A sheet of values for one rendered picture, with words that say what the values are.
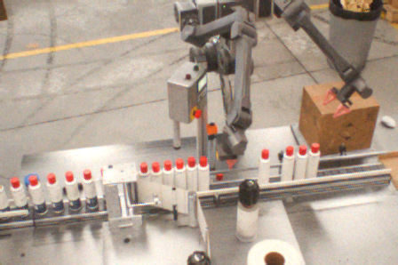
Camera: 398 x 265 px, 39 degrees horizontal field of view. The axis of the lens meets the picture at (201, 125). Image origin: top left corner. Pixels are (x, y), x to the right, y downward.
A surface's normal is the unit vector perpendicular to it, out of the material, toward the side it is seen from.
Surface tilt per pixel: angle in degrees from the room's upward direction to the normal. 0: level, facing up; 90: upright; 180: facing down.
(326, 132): 90
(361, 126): 90
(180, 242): 0
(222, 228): 0
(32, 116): 0
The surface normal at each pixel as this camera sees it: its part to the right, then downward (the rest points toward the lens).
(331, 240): -0.01, -0.79
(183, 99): -0.44, 0.56
